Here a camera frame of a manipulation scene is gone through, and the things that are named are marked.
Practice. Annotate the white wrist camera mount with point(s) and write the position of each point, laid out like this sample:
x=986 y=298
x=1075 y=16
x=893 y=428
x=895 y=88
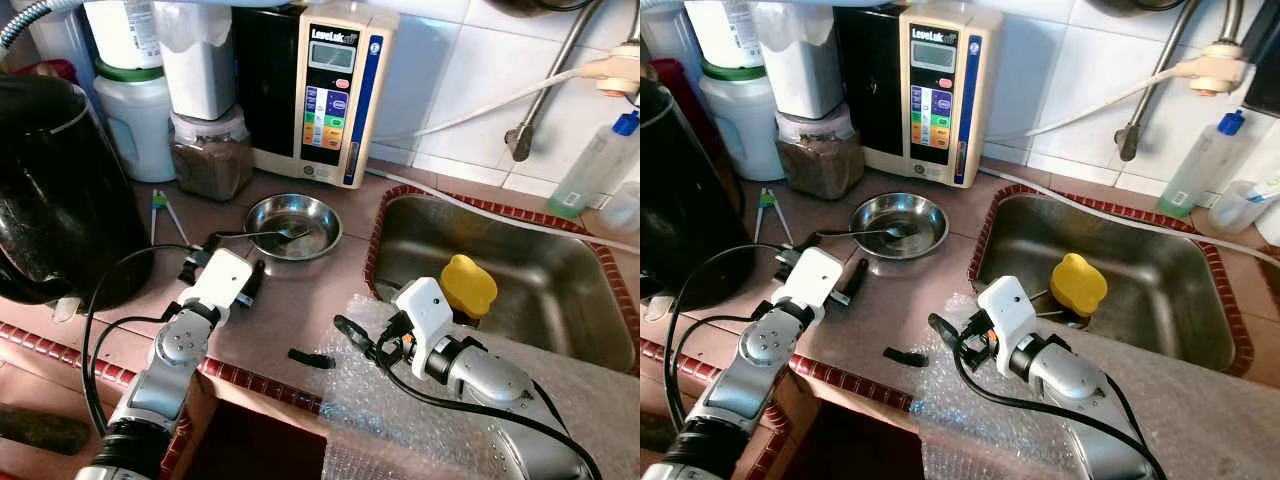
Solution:
x=425 y=320
x=222 y=280
x=1005 y=320
x=815 y=278

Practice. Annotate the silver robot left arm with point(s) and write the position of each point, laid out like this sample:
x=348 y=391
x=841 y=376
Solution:
x=160 y=370
x=745 y=370

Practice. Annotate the beige water ioniser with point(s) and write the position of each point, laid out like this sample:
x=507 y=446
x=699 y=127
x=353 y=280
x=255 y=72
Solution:
x=325 y=110
x=930 y=110

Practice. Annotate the steel spoon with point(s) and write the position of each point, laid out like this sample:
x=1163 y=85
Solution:
x=295 y=233
x=903 y=232

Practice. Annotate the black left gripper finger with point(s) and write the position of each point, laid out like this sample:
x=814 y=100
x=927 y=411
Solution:
x=256 y=282
x=793 y=256
x=853 y=282
x=200 y=258

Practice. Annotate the red mosaic tile trim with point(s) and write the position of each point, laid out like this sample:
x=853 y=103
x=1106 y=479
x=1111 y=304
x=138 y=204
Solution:
x=40 y=343
x=860 y=385

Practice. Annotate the grey metal tap pipe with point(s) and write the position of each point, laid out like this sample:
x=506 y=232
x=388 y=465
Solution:
x=1235 y=20

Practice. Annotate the yellow plastic sink object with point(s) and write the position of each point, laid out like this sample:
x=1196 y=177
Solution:
x=1080 y=283
x=470 y=285

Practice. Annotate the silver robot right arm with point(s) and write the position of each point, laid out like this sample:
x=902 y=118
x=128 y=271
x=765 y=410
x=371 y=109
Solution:
x=490 y=380
x=1070 y=380

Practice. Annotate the grey metal spout pipe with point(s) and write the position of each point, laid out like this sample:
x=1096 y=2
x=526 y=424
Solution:
x=1128 y=143
x=518 y=143

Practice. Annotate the beige tap diverter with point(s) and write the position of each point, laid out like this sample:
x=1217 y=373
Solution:
x=1218 y=72
x=615 y=72

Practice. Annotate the small clear plastic container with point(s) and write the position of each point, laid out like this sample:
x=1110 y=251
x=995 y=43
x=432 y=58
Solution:
x=1240 y=208
x=622 y=210

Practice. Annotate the clear bottle blue cap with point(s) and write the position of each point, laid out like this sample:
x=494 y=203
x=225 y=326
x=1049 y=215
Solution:
x=590 y=170
x=1200 y=165

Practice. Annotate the dark green long object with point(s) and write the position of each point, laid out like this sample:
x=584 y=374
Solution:
x=45 y=430
x=655 y=430

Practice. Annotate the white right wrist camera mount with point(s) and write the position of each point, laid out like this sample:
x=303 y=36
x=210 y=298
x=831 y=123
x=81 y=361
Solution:
x=1005 y=320
x=425 y=320

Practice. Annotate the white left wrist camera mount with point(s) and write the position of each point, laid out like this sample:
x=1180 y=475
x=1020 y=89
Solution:
x=815 y=278
x=222 y=280

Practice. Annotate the round steel bowl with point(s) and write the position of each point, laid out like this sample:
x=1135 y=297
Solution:
x=320 y=248
x=930 y=243

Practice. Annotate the glass jar brown powder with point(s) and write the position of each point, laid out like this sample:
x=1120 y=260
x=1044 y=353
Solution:
x=820 y=165
x=210 y=170

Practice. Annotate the stainless steel sink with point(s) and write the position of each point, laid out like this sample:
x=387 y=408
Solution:
x=560 y=280
x=1170 y=280

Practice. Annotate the red plastic container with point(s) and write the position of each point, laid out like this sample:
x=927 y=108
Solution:
x=50 y=68
x=668 y=75

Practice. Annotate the white green training chopsticks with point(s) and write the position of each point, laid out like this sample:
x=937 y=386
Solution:
x=156 y=200
x=766 y=198

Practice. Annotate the black wall fixture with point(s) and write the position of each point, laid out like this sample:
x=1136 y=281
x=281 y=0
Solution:
x=1262 y=70

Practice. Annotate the white jar green lid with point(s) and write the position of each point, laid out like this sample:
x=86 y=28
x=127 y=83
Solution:
x=740 y=130
x=135 y=130

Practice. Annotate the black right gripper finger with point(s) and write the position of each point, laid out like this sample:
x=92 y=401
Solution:
x=358 y=342
x=950 y=340

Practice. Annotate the small black clip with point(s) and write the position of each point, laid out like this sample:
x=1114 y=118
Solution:
x=905 y=357
x=312 y=359

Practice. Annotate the black electric kettle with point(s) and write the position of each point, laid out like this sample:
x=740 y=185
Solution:
x=60 y=200
x=685 y=210

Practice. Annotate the white labelled bottle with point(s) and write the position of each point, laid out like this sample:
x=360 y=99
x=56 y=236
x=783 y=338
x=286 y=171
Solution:
x=725 y=30
x=125 y=35

